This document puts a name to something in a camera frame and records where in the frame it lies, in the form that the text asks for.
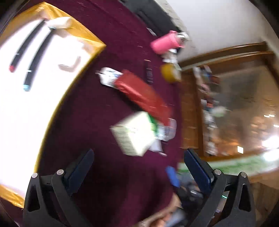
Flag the yellow tape roll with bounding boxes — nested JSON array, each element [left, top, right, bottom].
[[161, 63, 182, 83]]

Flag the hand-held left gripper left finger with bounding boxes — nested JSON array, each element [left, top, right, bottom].
[[23, 148, 95, 227]]

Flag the black marker red end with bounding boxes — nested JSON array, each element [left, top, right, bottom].
[[9, 19, 46, 72]]

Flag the black marker blue end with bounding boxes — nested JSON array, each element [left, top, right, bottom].
[[23, 33, 54, 91]]

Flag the white cardboard piece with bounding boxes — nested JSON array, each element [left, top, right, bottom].
[[58, 56, 81, 72]]

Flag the yellow-edged white tray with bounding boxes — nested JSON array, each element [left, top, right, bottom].
[[0, 2, 107, 209]]

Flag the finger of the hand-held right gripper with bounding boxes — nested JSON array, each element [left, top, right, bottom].
[[166, 166, 181, 188]]

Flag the black marker white print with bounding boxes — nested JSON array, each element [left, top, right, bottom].
[[144, 60, 154, 84]]

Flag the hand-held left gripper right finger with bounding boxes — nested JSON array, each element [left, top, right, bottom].
[[184, 148, 256, 227]]

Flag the white plastic bottle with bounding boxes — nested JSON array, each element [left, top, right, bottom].
[[47, 17, 76, 30]]

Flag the white gloves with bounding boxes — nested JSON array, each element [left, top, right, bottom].
[[162, 49, 180, 64]]

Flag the red foil packet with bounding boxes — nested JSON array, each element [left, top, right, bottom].
[[114, 69, 172, 126]]

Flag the white toothpaste tube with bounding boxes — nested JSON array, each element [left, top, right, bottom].
[[96, 67, 123, 88]]

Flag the person's right hand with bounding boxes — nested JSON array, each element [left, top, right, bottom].
[[136, 194, 186, 227]]

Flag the pile of cabinet clutter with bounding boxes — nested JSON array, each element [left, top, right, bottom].
[[193, 64, 231, 156]]

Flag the wooden brick-pattern cabinet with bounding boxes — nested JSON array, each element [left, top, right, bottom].
[[179, 41, 279, 175]]

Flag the pink knit-sleeved bottle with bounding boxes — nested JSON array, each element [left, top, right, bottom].
[[150, 31, 188, 55]]

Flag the green white medicine box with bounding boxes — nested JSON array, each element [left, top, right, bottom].
[[110, 111, 158, 157]]

